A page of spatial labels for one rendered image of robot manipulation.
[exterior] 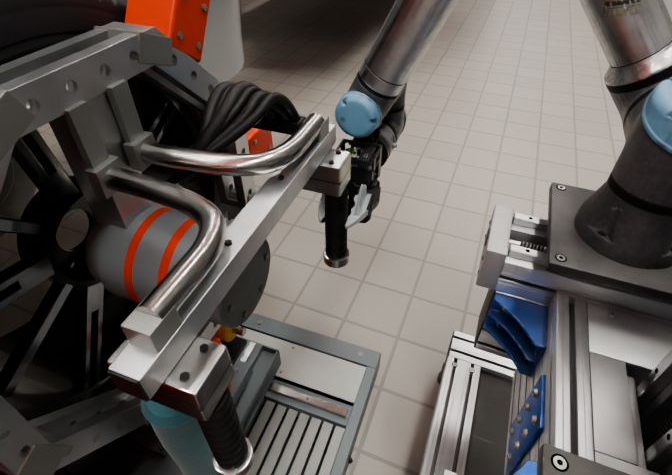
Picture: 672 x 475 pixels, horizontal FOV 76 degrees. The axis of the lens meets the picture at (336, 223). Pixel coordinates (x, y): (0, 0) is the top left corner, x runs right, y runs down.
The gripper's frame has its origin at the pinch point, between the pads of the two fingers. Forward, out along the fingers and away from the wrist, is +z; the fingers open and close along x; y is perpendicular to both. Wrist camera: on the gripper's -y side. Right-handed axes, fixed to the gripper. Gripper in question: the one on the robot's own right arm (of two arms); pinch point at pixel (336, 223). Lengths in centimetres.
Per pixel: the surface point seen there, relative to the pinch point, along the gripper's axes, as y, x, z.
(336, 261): -6.6, 0.7, 2.0
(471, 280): -83, 29, -76
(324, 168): 11.6, -0.7, 2.5
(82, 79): 27.4, -20.4, 17.6
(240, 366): -60, -28, -2
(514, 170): -83, 43, -163
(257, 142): 3.6, -20.2, -13.2
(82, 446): -12.7, -21.0, 37.8
